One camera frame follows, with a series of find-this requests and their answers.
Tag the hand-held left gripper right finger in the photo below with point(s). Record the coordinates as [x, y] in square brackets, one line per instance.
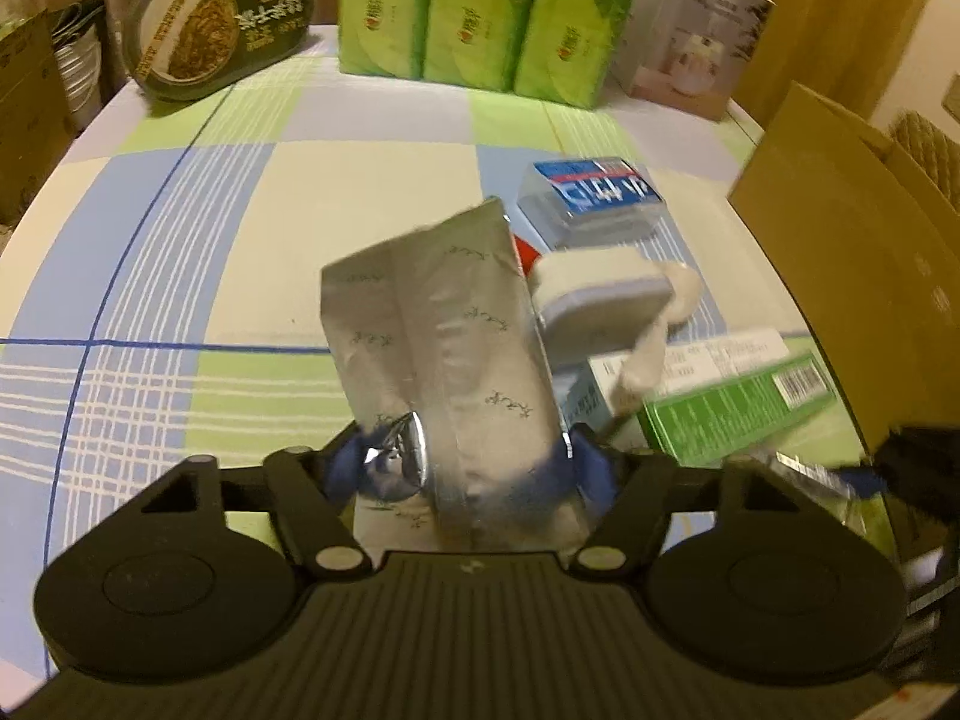
[592, 469]

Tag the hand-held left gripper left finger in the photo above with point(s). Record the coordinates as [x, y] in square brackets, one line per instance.
[343, 465]

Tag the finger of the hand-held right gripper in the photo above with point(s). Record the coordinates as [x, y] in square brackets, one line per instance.
[862, 478]

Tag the small silver foil packet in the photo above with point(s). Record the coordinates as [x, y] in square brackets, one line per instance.
[814, 476]

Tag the white and blue medicine box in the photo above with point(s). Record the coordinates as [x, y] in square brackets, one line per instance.
[592, 397]

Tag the green and white medicine box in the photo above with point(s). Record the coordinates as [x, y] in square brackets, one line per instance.
[735, 412]

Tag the silver foil pouch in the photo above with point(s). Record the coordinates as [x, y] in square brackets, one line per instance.
[450, 330]

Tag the red snack packet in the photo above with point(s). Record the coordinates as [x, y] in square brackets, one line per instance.
[525, 255]

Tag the blue plastic floss box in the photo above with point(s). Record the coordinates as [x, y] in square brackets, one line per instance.
[592, 195]

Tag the beige quilted chair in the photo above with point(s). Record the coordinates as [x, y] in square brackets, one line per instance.
[926, 157]

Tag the white humidifier box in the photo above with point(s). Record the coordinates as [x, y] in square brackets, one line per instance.
[690, 37]

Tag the oval instant noodle bowl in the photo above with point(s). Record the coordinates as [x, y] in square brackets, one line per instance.
[217, 22]

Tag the yellow curtain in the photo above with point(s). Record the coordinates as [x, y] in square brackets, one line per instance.
[840, 7]

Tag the bundle of green tissue packs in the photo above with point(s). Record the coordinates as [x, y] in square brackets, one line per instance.
[480, 15]

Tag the small brown cardboard box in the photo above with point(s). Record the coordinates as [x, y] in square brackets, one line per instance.
[26, 120]

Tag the white ribbed container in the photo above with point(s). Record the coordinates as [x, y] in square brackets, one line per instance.
[79, 67]

